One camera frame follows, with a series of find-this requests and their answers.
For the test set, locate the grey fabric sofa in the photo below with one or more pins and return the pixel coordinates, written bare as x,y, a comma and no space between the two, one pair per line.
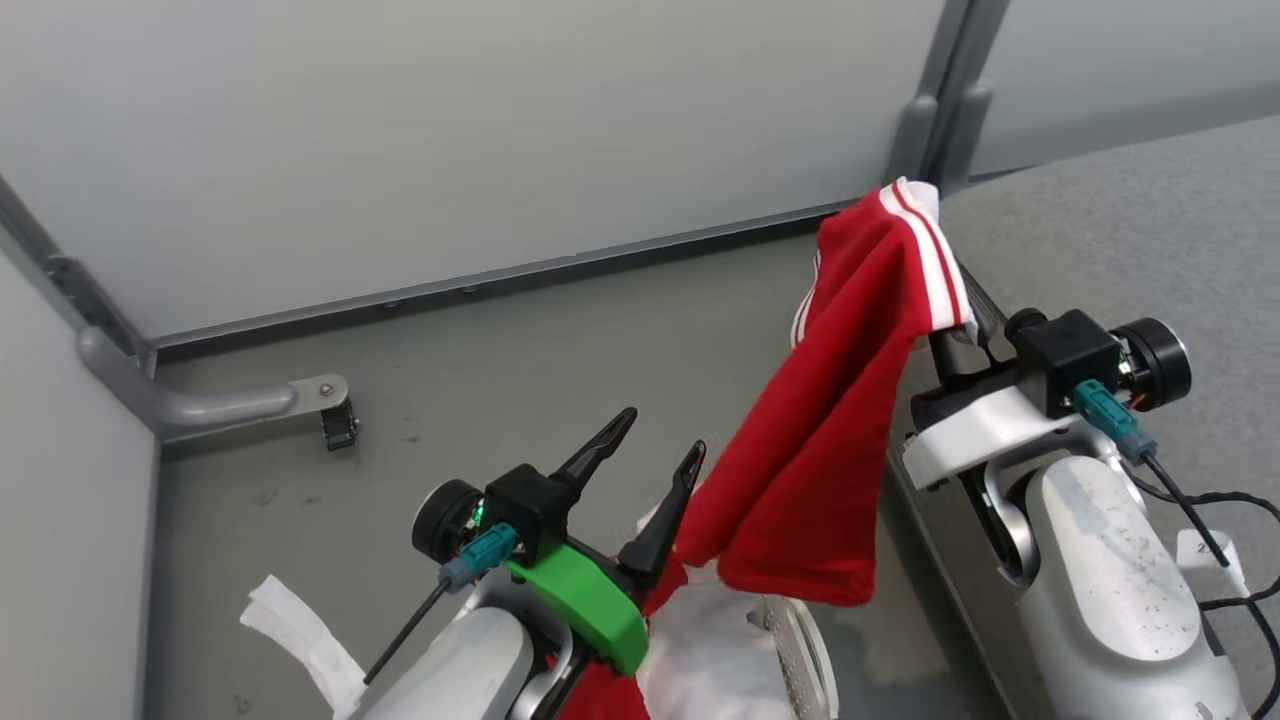
1130,240

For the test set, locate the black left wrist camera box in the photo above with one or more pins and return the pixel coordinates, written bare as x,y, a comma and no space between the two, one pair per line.
525,505

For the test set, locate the red white-striped garment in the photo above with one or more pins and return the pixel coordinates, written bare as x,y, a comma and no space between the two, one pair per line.
840,420

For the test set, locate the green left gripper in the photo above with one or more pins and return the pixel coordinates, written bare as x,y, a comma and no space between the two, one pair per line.
590,600

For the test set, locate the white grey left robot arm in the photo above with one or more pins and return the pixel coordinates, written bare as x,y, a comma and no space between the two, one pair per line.
470,665

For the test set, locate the grey partition corner post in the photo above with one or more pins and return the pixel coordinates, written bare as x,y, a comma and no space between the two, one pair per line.
945,95

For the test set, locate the grey partition foot bracket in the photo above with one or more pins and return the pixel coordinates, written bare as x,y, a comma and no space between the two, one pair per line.
215,400

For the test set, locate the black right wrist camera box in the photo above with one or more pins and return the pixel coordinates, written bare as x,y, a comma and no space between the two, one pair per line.
1065,360

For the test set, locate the grey partition edge post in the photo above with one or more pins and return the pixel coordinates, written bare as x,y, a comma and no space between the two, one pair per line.
60,280

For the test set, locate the white cloth in basket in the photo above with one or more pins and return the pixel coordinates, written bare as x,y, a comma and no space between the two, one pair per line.
710,660

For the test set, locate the white fabric strip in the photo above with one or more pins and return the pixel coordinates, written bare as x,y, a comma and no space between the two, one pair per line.
300,635

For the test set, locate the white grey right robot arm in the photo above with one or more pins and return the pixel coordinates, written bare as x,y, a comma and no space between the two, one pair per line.
1110,570

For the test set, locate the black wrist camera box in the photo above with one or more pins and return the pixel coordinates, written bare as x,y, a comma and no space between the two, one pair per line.
525,505
1065,360

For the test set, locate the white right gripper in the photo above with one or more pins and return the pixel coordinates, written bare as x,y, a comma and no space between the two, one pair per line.
975,430

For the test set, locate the white laundry basket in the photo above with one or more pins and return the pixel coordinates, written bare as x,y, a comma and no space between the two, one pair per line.
800,640

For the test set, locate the small black caster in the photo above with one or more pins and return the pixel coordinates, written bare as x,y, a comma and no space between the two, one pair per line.
340,428

